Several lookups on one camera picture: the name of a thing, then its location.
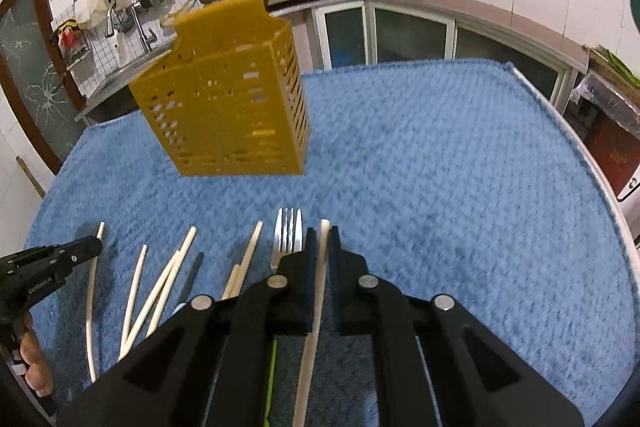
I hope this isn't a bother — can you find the blue textured towel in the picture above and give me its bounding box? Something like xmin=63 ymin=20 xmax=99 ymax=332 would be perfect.
xmin=26 ymin=60 xmax=639 ymax=425

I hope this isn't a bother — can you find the cream chopstick crossed inner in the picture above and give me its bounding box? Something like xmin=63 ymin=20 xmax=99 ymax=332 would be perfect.
xmin=146 ymin=251 xmax=181 ymax=337

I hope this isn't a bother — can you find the green round wall board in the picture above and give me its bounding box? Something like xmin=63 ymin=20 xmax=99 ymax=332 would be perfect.
xmin=629 ymin=0 xmax=640 ymax=30

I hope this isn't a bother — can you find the cream chopstick long crossed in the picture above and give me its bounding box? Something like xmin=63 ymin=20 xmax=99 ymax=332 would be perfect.
xmin=119 ymin=225 xmax=198 ymax=360

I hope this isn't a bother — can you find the yellow perforated utensil holder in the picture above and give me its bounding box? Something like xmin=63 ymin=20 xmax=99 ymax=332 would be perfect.
xmin=129 ymin=0 xmax=310 ymax=176

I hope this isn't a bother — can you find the silver metal fork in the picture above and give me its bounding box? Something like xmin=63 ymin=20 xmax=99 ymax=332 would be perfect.
xmin=270 ymin=208 xmax=303 ymax=271

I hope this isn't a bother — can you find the steel kitchen sink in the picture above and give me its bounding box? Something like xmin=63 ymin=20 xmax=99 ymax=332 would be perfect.
xmin=75 ymin=40 xmax=174 ymax=121

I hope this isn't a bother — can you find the green handled utensil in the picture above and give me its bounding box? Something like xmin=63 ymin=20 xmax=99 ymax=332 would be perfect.
xmin=264 ymin=339 xmax=278 ymax=427

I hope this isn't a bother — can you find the kitchen faucet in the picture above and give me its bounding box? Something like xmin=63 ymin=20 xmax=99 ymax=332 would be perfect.
xmin=104 ymin=0 xmax=157 ymax=53

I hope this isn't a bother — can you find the left hand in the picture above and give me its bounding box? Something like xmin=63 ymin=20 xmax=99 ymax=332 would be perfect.
xmin=20 ymin=312 xmax=53 ymax=398

